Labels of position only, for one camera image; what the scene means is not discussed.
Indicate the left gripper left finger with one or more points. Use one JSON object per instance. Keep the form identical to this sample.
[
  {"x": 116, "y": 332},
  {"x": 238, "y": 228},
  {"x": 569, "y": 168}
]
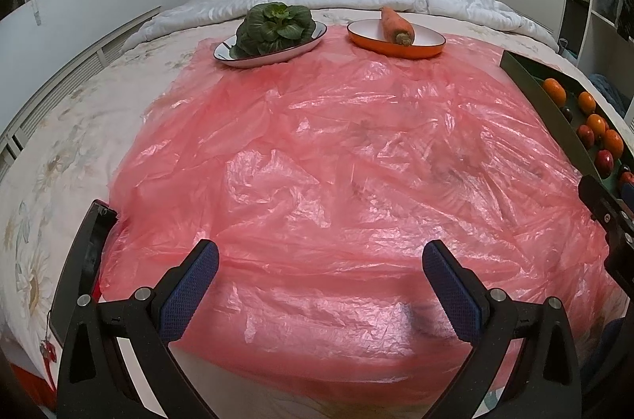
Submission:
[{"x": 93, "y": 379}]

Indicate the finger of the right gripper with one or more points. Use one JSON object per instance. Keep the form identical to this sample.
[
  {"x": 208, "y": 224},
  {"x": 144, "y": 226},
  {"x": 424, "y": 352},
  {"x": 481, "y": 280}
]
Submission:
[
  {"x": 615, "y": 217},
  {"x": 627, "y": 194}
]

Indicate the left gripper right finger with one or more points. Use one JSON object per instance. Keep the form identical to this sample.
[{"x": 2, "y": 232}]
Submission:
[{"x": 545, "y": 379}]

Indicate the red fruit pair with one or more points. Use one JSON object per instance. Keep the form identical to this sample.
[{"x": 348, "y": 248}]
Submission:
[{"x": 604, "y": 163}]

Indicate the small orange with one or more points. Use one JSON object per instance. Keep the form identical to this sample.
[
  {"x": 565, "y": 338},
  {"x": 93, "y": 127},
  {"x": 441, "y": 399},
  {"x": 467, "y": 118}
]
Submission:
[
  {"x": 613, "y": 143},
  {"x": 597, "y": 124},
  {"x": 586, "y": 103}
]

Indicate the large orange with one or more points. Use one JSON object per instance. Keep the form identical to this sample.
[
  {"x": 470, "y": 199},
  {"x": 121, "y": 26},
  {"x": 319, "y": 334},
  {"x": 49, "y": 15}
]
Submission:
[{"x": 552, "y": 87}]

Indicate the dark plum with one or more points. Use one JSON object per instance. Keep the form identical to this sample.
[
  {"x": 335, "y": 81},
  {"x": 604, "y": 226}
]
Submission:
[{"x": 567, "y": 113}]

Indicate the green rectangular tray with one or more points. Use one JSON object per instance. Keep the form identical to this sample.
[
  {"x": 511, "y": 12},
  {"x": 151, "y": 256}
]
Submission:
[{"x": 529, "y": 76}]

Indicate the red tassel charm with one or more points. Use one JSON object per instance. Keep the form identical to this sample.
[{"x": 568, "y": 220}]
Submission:
[{"x": 49, "y": 354}]

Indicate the black smartphone red case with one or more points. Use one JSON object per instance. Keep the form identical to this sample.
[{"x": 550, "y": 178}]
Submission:
[{"x": 80, "y": 273}]

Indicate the blue folded blanket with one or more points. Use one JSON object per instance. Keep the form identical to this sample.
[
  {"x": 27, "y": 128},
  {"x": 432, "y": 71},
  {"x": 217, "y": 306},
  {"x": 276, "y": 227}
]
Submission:
[{"x": 611, "y": 93}]

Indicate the white radiator cover cabinet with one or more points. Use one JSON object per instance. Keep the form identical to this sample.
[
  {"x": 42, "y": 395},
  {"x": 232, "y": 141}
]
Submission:
[{"x": 84, "y": 66}]

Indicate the orange carrot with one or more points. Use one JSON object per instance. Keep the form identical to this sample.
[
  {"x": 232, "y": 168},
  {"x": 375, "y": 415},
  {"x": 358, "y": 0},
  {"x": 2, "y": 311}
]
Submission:
[{"x": 396, "y": 29}]

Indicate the pink plastic sheet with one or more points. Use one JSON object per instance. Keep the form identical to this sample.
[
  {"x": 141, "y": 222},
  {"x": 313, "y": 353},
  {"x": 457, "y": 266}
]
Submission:
[{"x": 320, "y": 180}]

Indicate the orange rimmed white plate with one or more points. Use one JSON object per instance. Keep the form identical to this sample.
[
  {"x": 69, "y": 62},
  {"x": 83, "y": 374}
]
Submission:
[{"x": 367, "y": 34}]

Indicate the white patterned plate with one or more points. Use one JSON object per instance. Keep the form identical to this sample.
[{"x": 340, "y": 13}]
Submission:
[{"x": 226, "y": 52}]

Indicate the green leafy vegetable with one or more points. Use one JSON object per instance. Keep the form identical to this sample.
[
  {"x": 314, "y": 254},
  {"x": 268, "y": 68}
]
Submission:
[{"x": 272, "y": 27}]

